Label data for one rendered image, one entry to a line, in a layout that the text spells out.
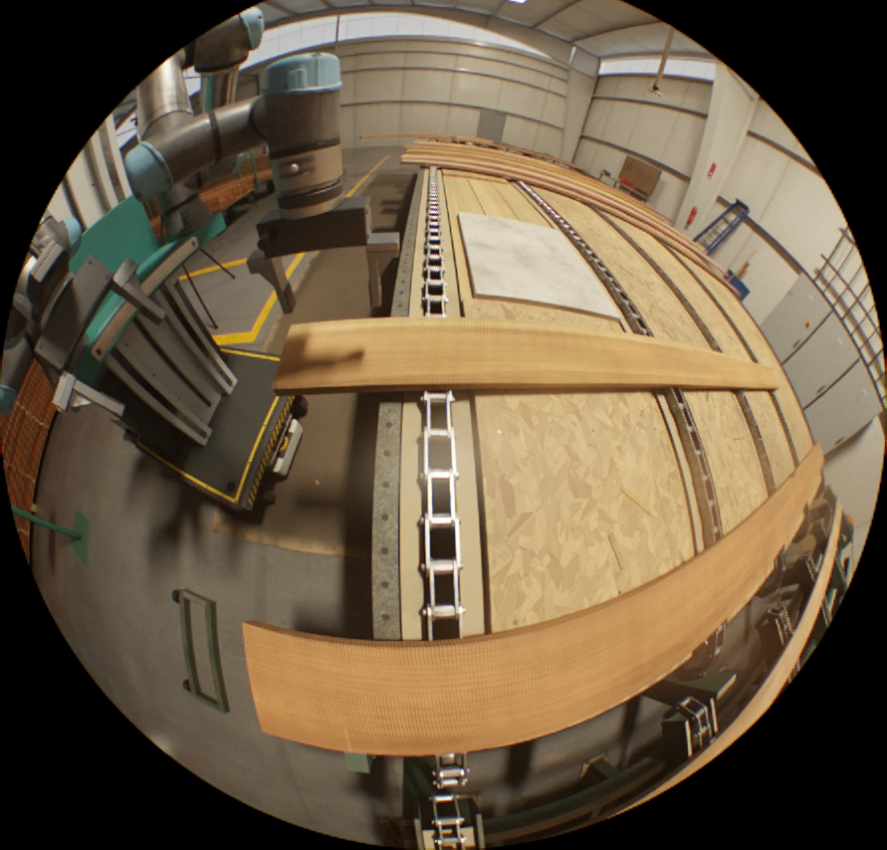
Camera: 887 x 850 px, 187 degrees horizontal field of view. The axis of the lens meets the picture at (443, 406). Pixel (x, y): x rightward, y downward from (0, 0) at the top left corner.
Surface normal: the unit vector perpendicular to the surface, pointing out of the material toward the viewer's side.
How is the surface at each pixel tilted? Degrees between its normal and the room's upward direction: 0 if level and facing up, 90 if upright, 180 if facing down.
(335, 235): 90
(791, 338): 90
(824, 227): 89
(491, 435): 0
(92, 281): 67
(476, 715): 0
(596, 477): 0
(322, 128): 90
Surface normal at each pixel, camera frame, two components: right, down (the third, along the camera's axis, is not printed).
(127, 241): 0.98, 0.19
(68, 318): 0.95, -0.07
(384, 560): 0.11, -0.50
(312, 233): 0.10, 0.87
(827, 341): -0.99, -0.02
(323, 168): 0.73, 0.63
